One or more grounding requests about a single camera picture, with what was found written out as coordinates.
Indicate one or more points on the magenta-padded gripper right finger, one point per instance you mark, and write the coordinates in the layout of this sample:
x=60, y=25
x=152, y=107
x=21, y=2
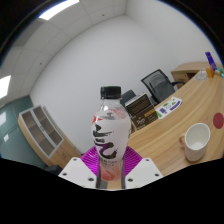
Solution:
x=141, y=170

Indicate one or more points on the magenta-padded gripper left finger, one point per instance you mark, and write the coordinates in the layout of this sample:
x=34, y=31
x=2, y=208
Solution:
x=80, y=170

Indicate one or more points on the clear black-capped drink bottle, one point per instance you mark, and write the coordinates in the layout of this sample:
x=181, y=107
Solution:
x=110, y=133

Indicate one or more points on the wooden glass-door shelf cabinet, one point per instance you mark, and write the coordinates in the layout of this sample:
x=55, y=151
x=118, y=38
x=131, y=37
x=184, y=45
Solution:
x=61, y=155

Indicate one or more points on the large dark brown box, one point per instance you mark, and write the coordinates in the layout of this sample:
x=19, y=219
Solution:
x=141, y=111

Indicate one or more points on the white ceramic mug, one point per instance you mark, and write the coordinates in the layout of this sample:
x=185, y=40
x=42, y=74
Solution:
x=196, y=148

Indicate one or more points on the white green printed leaflet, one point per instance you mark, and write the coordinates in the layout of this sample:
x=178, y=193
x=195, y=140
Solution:
x=168, y=107

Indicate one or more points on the dark padded office chair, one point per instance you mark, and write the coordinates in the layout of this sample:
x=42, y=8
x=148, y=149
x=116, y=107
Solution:
x=127, y=97

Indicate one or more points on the black mesh office chair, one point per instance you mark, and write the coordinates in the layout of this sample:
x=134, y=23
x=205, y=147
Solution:
x=160, y=85

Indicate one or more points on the low wooden side desk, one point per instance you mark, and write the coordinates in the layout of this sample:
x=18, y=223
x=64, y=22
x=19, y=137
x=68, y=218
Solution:
x=186, y=71

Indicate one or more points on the round clear glass dish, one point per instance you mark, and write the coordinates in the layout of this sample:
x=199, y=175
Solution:
x=201, y=75

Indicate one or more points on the small orange box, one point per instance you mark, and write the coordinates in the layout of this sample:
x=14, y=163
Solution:
x=209, y=72

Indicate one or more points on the purple standing card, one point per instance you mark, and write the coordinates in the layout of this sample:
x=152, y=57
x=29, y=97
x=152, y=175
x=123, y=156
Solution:
x=210, y=60

